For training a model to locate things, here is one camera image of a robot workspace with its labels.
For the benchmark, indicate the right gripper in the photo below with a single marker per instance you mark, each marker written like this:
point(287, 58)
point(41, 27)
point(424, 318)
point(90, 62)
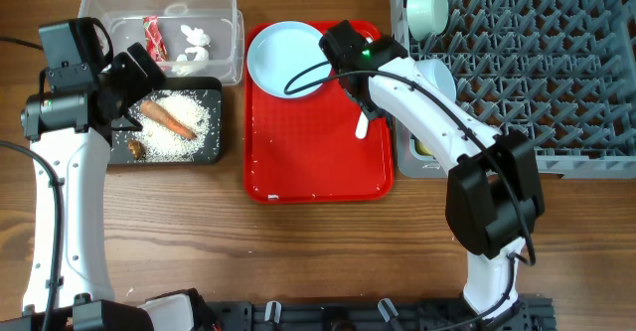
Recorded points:
point(373, 111)

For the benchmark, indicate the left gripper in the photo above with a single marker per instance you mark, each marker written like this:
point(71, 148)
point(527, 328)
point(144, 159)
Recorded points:
point(140, 84)

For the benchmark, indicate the orange carrot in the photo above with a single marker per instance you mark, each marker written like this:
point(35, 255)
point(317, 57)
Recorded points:
point(160, 115)

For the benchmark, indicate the brown food scrap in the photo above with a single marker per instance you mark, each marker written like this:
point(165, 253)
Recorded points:
point(136, 149)

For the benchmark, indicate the white rice pile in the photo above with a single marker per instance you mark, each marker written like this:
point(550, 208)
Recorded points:
point(198, 109)

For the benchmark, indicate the white plastic spoon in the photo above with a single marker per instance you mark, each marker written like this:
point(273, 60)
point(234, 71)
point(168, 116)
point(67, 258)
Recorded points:
point(362, 127)

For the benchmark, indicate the light blue bowl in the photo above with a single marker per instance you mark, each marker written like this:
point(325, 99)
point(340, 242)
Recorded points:
point(440, 75)

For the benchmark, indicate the light blue plate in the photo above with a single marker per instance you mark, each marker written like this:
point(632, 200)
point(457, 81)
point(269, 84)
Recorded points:
point(285, 60)

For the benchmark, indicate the red snack wrapper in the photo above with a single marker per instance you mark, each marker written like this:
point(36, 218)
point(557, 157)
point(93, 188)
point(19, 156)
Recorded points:
point(153, 39)

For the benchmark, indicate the yellow plastic cup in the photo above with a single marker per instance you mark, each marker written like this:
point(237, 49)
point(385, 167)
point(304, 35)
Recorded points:
point(421, 149)

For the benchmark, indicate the green bowl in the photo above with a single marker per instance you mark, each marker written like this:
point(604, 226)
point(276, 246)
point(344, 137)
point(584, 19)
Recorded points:
point(426, 17)

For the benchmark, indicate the white tissue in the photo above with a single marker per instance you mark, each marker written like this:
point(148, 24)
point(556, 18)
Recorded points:
point(196, 55)

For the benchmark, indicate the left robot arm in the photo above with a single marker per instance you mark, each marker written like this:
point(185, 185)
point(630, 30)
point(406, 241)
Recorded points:
point(70, 137)

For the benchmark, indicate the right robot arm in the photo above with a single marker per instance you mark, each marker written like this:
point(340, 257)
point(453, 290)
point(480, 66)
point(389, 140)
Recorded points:
point(494, 193)

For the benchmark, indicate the grey dishwasher rack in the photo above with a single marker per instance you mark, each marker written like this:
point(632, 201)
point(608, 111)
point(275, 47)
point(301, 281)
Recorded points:
point(560, 71)

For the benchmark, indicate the black plastic tray bin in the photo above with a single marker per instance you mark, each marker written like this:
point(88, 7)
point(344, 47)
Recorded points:
point(120, 154)

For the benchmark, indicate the red serving tray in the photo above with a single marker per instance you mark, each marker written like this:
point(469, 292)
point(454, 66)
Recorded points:
point(302, 148)

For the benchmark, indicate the clear plastic bin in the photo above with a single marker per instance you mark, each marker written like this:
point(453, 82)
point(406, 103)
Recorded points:
point(220, 19)

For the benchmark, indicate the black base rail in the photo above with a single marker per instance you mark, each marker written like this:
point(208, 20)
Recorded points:
point(526, 314)

